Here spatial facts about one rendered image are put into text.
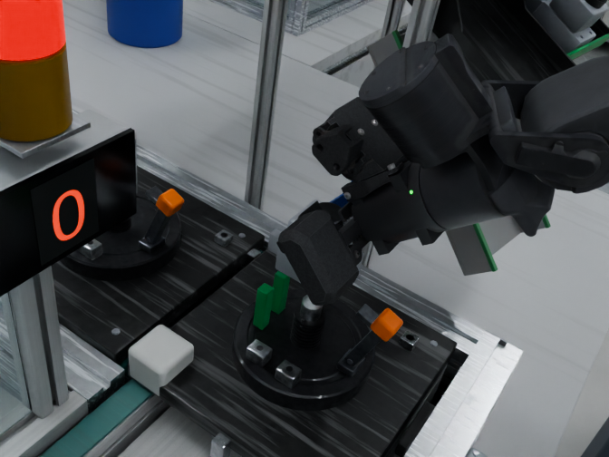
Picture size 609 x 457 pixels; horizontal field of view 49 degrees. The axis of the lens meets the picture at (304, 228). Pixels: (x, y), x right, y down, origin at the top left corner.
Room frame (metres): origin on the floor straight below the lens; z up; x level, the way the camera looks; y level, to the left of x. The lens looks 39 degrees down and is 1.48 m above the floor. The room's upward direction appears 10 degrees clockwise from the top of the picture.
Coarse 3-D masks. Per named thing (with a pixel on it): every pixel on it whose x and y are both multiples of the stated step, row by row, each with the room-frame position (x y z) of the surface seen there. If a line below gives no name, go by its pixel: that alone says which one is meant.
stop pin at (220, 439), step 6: (216, 438) 0.34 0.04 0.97; (222, 438) 0.34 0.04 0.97; (228, 438) 0.34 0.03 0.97; (216, 444) 0.33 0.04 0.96; (222, 444) 0.33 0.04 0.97; (228, 444) 0.33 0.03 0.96; (216, 450) 0.33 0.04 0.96; (222, 450) 0.33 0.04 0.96; (228, 450) 0.34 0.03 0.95; (210, 456) 0.33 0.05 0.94; (216, 456) 0.33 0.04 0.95; (222, 456) 0.33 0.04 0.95; (228, 456) 0.34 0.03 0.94
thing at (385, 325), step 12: (360, 312) 0.42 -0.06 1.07; (372, 312) 0.43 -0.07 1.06; (384, 312) 0.42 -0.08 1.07; (372, 324) 0.41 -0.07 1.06; (384, 324) 0.41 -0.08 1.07; (396, 324) 0.41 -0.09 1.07; (372, 336) 0.41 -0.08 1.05; (384, 336) 0.40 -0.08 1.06; (360, 348) 0.41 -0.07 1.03; (348, 360) 0.42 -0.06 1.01; (360, 360) 0.41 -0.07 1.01
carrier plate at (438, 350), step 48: (240, 288) 0.52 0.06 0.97; (288, 288) 0.53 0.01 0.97; (192, 336) 0.44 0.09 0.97; (432, 336) 0.50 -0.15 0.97; (192, 384) 0.39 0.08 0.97; (240, 384) 0.40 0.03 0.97; (384, 384) 0.43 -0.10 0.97; (432, 384) 0.45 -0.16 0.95; (240, 432) 0.35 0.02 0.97; (288, 432) 0.35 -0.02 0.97; (336, 432) 0.36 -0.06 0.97; (384, 432) 0.37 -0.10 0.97
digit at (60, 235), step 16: (64, 176) 0.32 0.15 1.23; (80, 176) 0.33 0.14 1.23; (32, 192) 0.30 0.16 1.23; (48, 192) 0.31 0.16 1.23; (64, 192) 0.32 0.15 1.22; (80, 192) 0.33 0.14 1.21; (48, 208) 0.31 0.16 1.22; (64, 208) 0.32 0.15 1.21; (80, 208) 0.33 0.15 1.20; (96, 208) 0.34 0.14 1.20; (48, 224) 0.31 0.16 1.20; (64, 224) 0.32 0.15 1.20; (80, 224) 0.33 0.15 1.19; (96, 224) 0.34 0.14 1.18; (48, 240) 0.31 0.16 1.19; (64, 240) 0.32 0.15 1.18; (80, 240) 0.33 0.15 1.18; (48, 256) 0.31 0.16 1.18
